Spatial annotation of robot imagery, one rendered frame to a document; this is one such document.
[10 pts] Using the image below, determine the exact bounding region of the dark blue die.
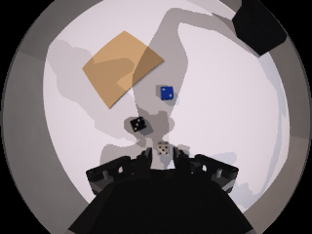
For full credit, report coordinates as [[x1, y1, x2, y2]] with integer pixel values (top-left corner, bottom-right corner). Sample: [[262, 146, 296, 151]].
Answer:
[[161, 87, 174, 100]]

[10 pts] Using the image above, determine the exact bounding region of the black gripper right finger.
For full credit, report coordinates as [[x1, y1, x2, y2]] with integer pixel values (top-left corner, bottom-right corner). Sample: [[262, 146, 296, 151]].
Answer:
[[173, 147, 239, 194]]

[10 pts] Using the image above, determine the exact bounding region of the grey die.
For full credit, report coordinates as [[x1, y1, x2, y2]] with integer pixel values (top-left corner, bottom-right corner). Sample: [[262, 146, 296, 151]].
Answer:
[[157, 141, 170, 156]]

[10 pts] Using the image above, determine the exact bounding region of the tan flat mat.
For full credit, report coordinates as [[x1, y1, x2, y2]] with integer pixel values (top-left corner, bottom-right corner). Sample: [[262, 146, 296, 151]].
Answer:
[[82, 30, 164, 109]]

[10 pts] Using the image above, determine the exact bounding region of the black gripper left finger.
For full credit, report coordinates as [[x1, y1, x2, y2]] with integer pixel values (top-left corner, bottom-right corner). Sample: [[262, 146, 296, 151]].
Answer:
[[86, 147, 152, 196]]

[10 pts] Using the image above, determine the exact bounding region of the black die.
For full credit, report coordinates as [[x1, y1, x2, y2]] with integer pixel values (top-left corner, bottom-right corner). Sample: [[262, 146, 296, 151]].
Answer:
[[130, 117, 146, 132]]

